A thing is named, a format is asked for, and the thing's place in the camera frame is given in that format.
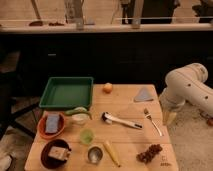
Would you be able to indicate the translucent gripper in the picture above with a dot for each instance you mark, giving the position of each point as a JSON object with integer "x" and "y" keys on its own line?
{"x": 169, "y": 112}

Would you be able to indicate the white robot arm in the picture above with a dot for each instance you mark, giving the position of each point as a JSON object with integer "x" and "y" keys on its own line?
{"x": 186, "y": 84}

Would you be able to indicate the silver fork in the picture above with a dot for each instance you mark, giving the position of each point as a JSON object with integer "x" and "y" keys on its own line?
{"x": 149, "y": 117}

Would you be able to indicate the grey triangular cloth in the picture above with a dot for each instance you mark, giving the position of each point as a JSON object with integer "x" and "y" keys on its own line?
{"x": 143, "y": 95}

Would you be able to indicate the brown grape bunch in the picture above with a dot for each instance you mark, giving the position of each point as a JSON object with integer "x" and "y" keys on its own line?
{"x": 149, "y": 154}

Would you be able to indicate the small orange fruit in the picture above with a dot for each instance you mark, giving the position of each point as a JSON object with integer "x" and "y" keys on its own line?
{"x": 108, "y": 87}

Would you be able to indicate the small metal cup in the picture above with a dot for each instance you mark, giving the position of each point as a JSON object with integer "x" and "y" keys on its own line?
{"x": 95, "y": 155}

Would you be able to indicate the small green cup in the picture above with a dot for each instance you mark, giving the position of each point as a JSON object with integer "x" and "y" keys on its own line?
{"x": 86, "y": 136}

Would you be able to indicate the green plastic tray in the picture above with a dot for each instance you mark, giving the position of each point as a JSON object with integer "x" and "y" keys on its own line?
{"x": 63, "y": 93}

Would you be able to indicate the blue sponge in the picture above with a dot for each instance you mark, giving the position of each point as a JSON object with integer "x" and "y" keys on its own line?
{"x": 52, "y": 123}

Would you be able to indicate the orange bowl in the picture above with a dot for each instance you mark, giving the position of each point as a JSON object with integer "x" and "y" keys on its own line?
{"x": 42, "y": 124}

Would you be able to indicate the tan block in bowl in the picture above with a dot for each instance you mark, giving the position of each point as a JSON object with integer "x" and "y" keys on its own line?
{"x": 59, "y": 153}

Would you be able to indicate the dark brown bowl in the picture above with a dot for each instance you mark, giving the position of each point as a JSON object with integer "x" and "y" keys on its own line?
{"x": 49, "y": 162}

